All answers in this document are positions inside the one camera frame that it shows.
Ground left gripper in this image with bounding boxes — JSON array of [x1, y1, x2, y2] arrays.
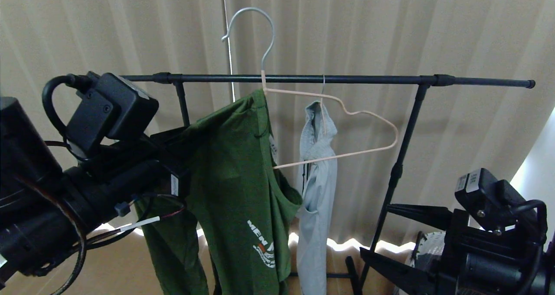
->
[[0, 156, 192, 274]]

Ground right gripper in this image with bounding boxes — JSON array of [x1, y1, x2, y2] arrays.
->
[[360, 203, 545, 295]]

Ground pale grey shorts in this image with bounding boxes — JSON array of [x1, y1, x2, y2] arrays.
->
[[296, 101, 339, 295]]

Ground pink clothes hanger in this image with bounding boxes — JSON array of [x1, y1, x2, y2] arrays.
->
[[320, 75, 327, 135], [221, 7, 399, 170]]

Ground green garment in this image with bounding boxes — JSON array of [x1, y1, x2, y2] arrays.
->
[[134, 89, 303, 295]]

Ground white laundry basket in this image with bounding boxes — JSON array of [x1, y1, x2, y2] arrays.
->
[[410, 231, 447, 270]]

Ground black clothes rack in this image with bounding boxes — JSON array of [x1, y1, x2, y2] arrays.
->
[[121, 72, 536, 295]]

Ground beige curtain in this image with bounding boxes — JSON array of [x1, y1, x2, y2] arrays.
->
[[0, 0, 555, 254]]

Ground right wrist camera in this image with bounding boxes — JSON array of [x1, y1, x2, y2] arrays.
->
[[454, 168, 549, 243]]

